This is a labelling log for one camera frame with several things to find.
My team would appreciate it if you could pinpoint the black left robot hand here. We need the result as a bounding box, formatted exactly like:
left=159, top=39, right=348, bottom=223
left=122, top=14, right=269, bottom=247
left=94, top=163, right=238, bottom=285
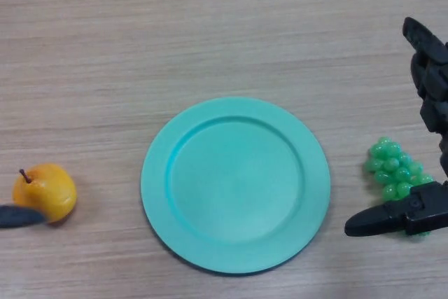
left=0, top=204, right=47, bottom=229

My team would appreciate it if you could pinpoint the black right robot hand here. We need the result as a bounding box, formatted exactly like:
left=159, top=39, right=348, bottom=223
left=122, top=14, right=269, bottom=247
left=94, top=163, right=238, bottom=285
left=344, top=17, right=448, bottom=239

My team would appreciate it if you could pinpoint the yellow pear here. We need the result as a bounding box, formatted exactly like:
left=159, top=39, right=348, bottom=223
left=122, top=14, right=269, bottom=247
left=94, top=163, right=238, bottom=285
left=13, top=162, right=78, bottom=225

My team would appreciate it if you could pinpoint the teal round plate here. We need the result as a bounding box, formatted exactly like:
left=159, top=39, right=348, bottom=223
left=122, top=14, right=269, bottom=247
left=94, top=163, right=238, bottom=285
left=141, top=96, right=332, bottom=275

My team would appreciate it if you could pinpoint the green grape bunch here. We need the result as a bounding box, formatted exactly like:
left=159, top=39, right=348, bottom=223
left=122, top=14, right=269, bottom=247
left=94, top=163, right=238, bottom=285
left=365, top=137, right=435, bottom=240

